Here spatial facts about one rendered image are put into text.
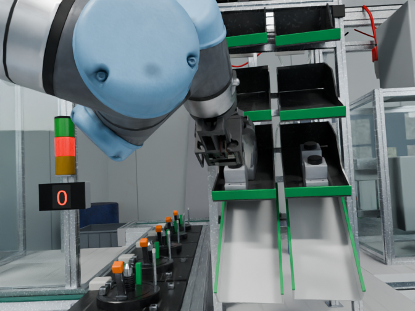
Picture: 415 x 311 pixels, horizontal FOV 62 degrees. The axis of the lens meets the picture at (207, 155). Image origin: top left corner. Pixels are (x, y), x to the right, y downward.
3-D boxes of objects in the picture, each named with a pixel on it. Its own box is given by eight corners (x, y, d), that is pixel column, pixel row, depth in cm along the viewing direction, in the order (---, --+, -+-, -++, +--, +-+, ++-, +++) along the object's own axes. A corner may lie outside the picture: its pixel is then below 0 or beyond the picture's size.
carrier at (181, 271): (187, 286, 91) (184, 239, 92) (97, 290, 91) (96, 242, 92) (193, 263, 115) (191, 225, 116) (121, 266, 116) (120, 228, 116)
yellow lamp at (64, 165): (70, 174, 89) (70, 155, 89) (51, 175, 89) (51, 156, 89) (78, 174, 94) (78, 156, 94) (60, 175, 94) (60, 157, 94)
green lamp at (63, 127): (70, 136, 90) (69, 117, 90) (50, 137, 90) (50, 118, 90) (77, 137, 95) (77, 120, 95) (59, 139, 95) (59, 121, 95)
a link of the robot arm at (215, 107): (178, 58, 47) (238, 52, 45) (186, 81, 51) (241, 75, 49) (173, 104, 43) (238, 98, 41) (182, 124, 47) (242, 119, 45)
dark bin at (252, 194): (276, 200, 69) (274, 166, 67) (212, 202, 72) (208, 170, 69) (274, 149, 95) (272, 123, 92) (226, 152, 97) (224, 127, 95)
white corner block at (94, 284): (107, 297, 85) (106, 281, 86) (88, 298, 85) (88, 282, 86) (112, 291, 90) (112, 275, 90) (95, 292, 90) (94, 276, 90)
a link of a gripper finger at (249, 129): (236, 149, 62) (217, 125, 55) (236, 140, 63) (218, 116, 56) (262, 144, 60) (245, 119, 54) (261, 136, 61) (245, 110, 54)
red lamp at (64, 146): (70, 155, 89) (70, 136, 90) (51, 156, 89) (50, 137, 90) (78, 156, 94) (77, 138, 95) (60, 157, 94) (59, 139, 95)
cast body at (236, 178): (246, 198, 71) (244, 167, 68) (225, 199, 72) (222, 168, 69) (249, 179, 78) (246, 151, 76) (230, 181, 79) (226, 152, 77)
